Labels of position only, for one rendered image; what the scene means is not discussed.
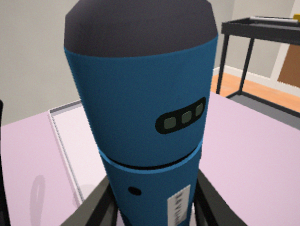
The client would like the shallow light grey rectangular tray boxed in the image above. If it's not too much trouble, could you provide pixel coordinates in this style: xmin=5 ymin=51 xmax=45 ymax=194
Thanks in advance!
xmin=48 ymin=100 xmax=106 ymax=205

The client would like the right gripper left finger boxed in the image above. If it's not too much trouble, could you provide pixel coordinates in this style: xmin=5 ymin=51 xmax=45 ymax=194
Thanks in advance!
xmin=60 ymin=175 xmax=118 ymax=226

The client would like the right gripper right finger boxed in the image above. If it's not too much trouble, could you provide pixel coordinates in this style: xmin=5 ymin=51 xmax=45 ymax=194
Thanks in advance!
xmin=193 ymin=169 xmax=248 ymax=226

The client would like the white l-shaped bracket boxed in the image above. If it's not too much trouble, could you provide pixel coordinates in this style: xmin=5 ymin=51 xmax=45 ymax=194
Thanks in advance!
xmin=190 ymin=204 xmax=196 ymax=226

